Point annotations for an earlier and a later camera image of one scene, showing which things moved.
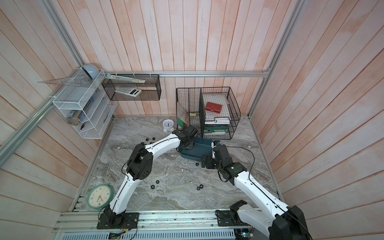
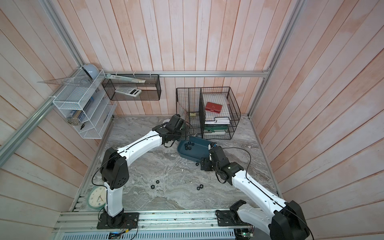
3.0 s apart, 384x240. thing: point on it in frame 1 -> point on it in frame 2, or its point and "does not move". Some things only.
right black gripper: (209, 165) does not move
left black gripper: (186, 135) -> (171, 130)
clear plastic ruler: (109, 76) does not move
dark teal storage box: (202, 146) does not move
